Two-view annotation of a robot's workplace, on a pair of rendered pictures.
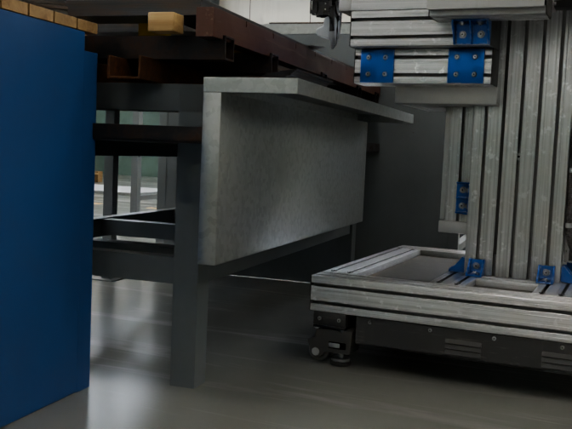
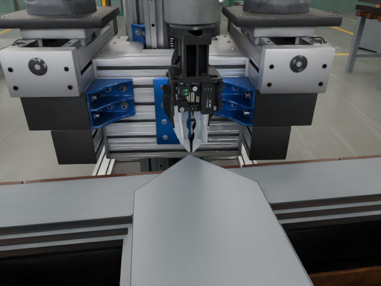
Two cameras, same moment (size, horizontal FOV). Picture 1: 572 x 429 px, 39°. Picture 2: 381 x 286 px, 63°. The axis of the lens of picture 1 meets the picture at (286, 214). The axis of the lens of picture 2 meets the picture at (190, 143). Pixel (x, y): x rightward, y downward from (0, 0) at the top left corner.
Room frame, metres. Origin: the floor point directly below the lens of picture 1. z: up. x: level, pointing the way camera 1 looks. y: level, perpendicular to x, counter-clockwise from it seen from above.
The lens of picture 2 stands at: (2.65, 0.31, 1.13)
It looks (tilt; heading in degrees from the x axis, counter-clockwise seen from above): 29 degrees down; 244
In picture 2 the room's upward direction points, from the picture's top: straight up
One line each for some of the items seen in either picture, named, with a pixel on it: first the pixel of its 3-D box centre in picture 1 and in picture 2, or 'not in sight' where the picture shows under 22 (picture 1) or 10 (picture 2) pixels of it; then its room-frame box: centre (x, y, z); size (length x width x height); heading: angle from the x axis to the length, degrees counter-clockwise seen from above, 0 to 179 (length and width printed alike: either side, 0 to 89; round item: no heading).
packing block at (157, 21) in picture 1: (165, 23); not in sight; (1.73, 0.27, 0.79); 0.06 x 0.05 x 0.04; 71
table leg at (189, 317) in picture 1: (192, 237); not in sight; (1.81, 0.21, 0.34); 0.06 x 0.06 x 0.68; 71
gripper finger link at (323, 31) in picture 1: (325, 32); (201, 131); (2.43, -0.09, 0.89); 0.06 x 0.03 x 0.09; 71
